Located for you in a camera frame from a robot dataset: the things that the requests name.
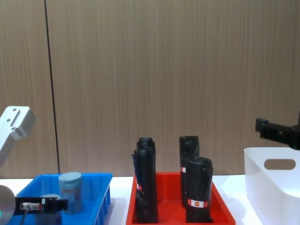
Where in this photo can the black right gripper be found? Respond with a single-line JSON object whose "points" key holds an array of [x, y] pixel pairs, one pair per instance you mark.
{"points": [[296, 137]]}

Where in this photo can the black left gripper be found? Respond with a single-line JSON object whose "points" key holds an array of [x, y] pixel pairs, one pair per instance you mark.
{"points": [[47, 207]]}

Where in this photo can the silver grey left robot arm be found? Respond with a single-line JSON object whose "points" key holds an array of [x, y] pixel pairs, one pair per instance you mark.
{"points": [[16, 126]]}

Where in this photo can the clear jar with grey lid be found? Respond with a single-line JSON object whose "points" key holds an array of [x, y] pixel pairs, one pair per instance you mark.
{"points": [[71, 194]]}

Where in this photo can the blue plastic bin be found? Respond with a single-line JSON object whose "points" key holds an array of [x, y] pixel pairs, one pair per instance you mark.
{"points": [[93, 189]]}

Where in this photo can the black bag roll red label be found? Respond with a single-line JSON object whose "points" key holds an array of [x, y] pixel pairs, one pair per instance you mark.
{"points": [[188, 147], [199, 187], [146, 185], [145, 142]]}

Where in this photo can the red plastic bin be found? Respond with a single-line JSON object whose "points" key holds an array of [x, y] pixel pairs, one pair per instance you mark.
{"points": [[168, 194]]}

